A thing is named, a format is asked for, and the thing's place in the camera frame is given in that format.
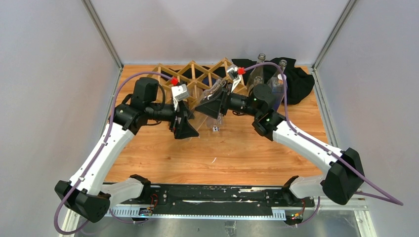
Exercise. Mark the clear bottle dark label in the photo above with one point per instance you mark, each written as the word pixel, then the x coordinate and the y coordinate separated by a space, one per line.
pixel 282 65

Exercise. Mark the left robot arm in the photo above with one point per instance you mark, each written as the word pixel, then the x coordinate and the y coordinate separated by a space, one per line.
pixel 85 193

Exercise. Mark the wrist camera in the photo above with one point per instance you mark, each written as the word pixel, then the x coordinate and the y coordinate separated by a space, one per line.
pixel 179 93
pixel 236 74

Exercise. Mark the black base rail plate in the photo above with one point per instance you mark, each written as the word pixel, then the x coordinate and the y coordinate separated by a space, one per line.
pixel 221 201

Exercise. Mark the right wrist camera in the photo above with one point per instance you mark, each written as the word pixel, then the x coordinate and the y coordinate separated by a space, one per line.
pixel 236 74

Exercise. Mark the clear glass bottle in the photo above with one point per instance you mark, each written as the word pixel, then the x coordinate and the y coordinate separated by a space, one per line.
pixel 258 71

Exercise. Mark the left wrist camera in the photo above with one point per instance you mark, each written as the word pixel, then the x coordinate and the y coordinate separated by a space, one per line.
pixel 179 93

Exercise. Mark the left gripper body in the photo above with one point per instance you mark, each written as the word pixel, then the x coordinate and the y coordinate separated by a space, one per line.
pixel 171 125

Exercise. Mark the blue labelled bottle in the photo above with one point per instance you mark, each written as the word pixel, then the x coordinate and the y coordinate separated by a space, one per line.
pixel 277 84

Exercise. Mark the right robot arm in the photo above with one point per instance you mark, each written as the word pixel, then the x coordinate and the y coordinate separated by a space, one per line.
pixel 341 170

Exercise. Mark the wooden wine rack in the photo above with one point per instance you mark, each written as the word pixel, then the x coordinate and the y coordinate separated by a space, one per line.
pixel 197 78

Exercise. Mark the black cloth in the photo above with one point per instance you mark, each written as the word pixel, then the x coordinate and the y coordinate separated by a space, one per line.
pixel 300 83

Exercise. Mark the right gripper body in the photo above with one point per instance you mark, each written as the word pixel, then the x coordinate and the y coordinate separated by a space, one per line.
pixel 235 102

